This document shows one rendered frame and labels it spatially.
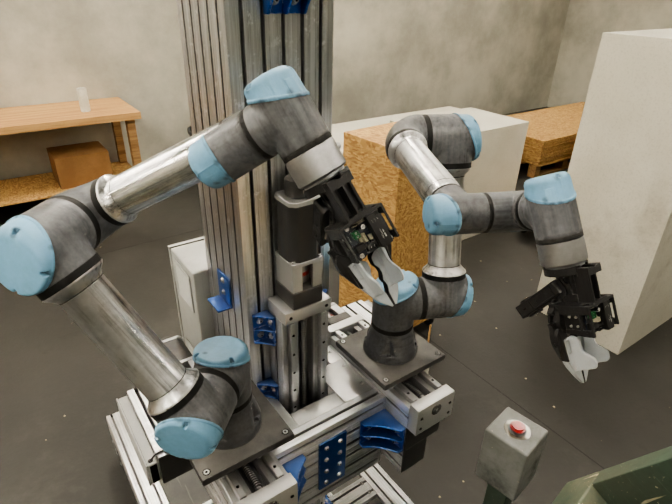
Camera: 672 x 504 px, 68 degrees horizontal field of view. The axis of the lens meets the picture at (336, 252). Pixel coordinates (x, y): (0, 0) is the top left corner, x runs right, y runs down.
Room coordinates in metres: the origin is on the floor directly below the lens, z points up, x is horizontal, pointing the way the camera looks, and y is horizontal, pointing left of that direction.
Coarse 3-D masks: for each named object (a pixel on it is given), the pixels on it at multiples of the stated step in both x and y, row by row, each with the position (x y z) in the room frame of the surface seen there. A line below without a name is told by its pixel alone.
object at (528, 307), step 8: (544, 288) 0.73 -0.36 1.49; (552, 288) 0.72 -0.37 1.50; (536, 296) 0.74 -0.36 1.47; (544, 296) 0.73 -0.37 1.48; (552, 296) 0.72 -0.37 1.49; (520, 304) 0.77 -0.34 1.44; (528, 304) 0.75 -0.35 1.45; (536, 304) 0.74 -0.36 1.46; (544, 304) 0.73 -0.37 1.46; (520, 312) 0.76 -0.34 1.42; (528, 312) 0.75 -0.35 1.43; (536, 312) 0.75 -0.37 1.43
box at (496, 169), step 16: (448, 112) 4.51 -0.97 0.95; (464, 112) 4.53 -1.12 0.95; (480, 112) 4.55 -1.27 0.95; (480, 128) 3.98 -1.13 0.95; (496, 128) 4.00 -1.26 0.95; (512, 128) 4.12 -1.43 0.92; (496, 144) 4.02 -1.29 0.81; (512, 144) 4.14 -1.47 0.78; (480, 160) 3.92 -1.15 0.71; (496, 160) 4.04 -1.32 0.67; (512, 160) 4.17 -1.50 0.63; (480, 176) 3.94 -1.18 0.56; (496, 176) 4.06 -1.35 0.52; (512, 176) 4.20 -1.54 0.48
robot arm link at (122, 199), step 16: (208, 128) 0.81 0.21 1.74; (176, 144) 0.82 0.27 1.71; (160, 160) 0.81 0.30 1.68; (176, 160) 0.80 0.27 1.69; (112, 176) 0.86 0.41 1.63; (128, 176) 0.82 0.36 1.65; (144, 176) 0.81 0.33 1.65; (160, 176) 0.80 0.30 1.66; (176, 176) 0.79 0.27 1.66; (192, 176) 0.79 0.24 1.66; (64, 192) 0.82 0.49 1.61; (80, 192) 0.82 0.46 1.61; (96, 192) 0.82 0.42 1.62; (112, 192) 0.82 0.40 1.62; (128, 192) 0.81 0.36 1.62; (144, 192) 0.80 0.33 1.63; (160, 192) 0.80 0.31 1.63; (176, 192) 0.82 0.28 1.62; (96, 208) 0.81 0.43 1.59; (112, 208) 0.81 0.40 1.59; (128, 208) 0.81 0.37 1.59; (144, 208) 0.83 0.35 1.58; (112, 224) 0.82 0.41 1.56
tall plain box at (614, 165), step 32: (608, 32) 2.87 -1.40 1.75; (640, 32) 2.92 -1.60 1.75; (608, 64) 2.80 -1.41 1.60; (640, 64) 2.67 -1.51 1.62; (608, 96) 2.77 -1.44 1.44; (640, 96) 2.64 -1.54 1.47; (608, 128) 2.73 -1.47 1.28; (640, 128) 2.60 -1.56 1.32; (576, 160) 2.83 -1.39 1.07; (608, 160) 2.69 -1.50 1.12; (640, 160) 2.56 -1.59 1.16; (576, 192) 2.79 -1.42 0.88; (608, 192) 2.65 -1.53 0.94; (640, 192) 2.52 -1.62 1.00; (608, 224) 2.61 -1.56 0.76; (640, 224) 2.48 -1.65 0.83; (608, 256) 2.56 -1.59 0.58; (640, 256) 2.43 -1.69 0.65; (608, 288) 2.52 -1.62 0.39; (640, 288) 2.39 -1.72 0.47; (640, 320) 2.47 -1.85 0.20
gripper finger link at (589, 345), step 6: (576, 336) 0.70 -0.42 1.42; (582, 342) 0.70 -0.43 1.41; (588, 342) 0.69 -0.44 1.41; (594, 342) 0.68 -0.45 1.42; (588, 348) 0.69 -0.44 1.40; (594, 348) 0.68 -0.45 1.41; (600, 348) 0.67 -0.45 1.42; (594, 354) 0.67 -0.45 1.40; (600, 354) 0.67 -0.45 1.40; (606, 354) 0.66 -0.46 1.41; (600, 360) 0.66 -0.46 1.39; (606, 360) 0.66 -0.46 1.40
